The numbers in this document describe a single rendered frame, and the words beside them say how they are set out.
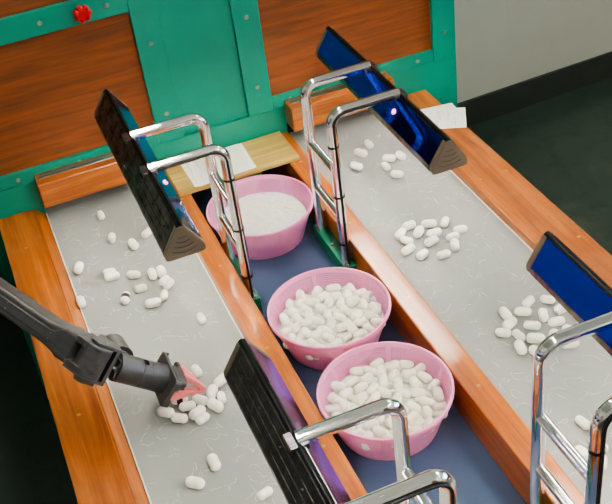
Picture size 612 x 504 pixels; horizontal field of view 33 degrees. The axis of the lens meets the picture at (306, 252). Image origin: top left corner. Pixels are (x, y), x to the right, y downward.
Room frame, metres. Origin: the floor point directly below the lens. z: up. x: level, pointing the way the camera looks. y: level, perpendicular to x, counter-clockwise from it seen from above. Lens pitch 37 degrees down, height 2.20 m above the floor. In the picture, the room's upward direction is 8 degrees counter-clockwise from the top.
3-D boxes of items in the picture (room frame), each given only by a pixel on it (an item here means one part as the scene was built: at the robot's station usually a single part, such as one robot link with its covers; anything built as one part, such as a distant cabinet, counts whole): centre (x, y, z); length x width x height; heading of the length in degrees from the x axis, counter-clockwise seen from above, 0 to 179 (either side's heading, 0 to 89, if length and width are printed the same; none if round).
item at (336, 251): (2.01, -0.15, 0.90); 0.20 x 0.19 x 0.45; 17
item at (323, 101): (2.48, -0.15, 0.83); 0.30 x 0.06 x 0.07; 107
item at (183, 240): (1.88, 0.31, 1.08); 0.62 x 0.08 x 0.07; 17
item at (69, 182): (2.28, 0.50, 0.83); 0.30 x 0.06 x 0.07; 107
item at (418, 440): (1.43, -0.11, 0.72); 0.27 x 0.27 x 0.10
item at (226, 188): (1.90, 0.24, 0.90); 0.20 x 0.19 x 0.45; 17
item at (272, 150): (2.33, 0.16, 0.77); 0.33 x 0.15 x 0.01; 107
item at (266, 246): (2.12, 0.10, 0.72); 0.27 x 0.27 x 0.10
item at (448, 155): (2.04, -0.22, 1.08); 0.62 x 0.08 x 0.07; 17
